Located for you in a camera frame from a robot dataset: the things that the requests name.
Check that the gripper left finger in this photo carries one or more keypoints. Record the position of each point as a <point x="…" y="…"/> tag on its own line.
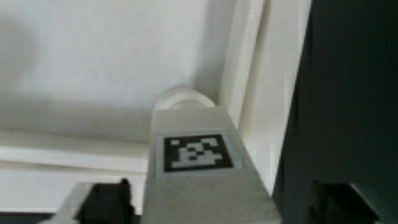
<point x="107" y="208"/>

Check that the white leg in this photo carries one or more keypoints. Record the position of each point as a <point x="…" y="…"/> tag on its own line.
<point x="205" y="189"/>

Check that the white square tabletop part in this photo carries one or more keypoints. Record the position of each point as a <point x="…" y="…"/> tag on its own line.
<point x="95" y="55"/>

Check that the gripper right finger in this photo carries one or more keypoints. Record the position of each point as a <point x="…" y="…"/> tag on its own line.
<point x="338" y="205"/>

